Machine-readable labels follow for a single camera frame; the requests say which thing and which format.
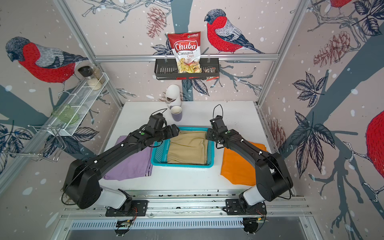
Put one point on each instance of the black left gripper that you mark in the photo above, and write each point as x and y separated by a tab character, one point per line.
171	134

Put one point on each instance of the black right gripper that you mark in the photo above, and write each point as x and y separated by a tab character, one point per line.
209	130

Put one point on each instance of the beige long pants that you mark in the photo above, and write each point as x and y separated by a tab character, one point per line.
188	148

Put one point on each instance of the purple long pants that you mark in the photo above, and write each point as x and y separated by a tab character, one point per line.
135	166

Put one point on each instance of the orange long pants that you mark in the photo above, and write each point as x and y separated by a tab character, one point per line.
237	170

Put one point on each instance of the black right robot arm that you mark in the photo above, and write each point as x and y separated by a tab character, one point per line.
272	175

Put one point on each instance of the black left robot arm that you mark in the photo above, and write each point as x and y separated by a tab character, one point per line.
82	181

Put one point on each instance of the teal plastic basket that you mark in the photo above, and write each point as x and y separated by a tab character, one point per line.
160	151

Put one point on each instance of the purple ceramic cup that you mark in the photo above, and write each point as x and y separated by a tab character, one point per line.
177	113

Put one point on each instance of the white ceramic mug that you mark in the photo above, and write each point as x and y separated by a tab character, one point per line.
173	97

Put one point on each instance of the spice jar black lid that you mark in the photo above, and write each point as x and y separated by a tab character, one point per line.
92	81

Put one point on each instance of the red Chuba chips bag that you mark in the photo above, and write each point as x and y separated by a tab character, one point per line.
187	51

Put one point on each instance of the green glass cup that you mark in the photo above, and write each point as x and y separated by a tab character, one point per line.
66	114

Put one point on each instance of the black wall shelf basket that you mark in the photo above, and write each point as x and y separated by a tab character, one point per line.
205	69

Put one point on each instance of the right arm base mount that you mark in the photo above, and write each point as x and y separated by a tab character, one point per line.
240	207

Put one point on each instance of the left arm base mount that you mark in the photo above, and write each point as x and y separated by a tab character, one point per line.
132	208

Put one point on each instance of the white wire wall shelf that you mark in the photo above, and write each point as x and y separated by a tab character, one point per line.
82	97

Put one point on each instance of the wire hook rack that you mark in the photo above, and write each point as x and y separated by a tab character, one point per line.
36	143

